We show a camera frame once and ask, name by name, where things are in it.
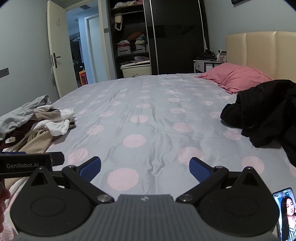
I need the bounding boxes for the dark red garment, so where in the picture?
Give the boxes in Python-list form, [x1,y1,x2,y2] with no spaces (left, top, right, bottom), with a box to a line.
[1,120,38,152]

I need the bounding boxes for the cream storage box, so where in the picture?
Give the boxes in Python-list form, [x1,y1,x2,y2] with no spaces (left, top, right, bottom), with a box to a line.
[120,60,152,78]

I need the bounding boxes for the grey pink-dotted bed sheet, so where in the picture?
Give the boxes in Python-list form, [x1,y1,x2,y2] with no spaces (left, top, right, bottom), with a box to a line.
[46,74,295,198]

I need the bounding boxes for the light grey garment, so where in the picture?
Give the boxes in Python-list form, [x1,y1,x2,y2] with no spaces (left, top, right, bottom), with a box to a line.
[0,95,51,141]

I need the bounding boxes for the white bedside table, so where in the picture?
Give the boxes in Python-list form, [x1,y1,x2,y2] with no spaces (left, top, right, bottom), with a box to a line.
[194,60,222,73]

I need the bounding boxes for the person's left hand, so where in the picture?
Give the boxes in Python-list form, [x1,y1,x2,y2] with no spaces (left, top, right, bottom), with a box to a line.
[0,187,11,232]

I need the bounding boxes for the black jeans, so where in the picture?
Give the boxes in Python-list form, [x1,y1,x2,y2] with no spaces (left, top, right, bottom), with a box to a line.
[220,79,295,165]

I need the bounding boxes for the pink pillow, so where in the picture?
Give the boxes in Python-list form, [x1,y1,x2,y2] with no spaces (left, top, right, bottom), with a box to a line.
[195,63,272,94]

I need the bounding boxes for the smartphone with lit screen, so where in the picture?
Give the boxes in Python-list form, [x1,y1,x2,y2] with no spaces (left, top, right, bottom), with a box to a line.
[273,187,296,241]

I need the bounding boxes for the dark wooden wardrobe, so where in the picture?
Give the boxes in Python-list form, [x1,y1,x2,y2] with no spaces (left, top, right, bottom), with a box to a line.
[106,1,209,78]

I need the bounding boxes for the white knit garment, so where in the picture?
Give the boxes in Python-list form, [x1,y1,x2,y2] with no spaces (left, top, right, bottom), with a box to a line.
[31,105,74,137]

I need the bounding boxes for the cream bedroom door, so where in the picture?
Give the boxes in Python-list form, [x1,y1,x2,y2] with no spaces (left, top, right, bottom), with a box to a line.
[47,1,78,97]

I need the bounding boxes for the beige padded headboard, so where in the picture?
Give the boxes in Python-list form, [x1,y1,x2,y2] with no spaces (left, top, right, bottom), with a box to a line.
[226,31,296,82]

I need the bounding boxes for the beige ribbed garment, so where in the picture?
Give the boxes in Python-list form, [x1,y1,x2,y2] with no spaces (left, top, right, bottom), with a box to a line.
[4,128,56,188]

